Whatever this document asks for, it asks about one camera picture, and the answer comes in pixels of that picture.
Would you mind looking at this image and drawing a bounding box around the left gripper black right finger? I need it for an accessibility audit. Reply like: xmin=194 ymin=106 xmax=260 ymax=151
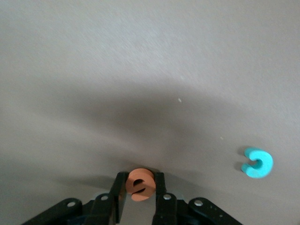
xmin=152 ymin=172 xmax=240 ymax=225

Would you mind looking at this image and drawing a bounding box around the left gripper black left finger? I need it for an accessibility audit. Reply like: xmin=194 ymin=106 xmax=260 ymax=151
xmin=23 ymin=172 xmax=128 ymax=225

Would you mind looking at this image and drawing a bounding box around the orange foam letter e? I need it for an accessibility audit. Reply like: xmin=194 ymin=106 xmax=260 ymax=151
xmin=125 ymin=168 xmax=157 ymax=202

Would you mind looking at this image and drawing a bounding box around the teal foam letter c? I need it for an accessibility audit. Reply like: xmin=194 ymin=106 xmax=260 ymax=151
xmin=241 ymin=147 xmax=274 ymax=179

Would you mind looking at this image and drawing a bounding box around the brown table cover sheet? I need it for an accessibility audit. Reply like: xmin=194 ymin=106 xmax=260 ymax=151
xmin=0 ymin=0 xmax=300 ymax=225

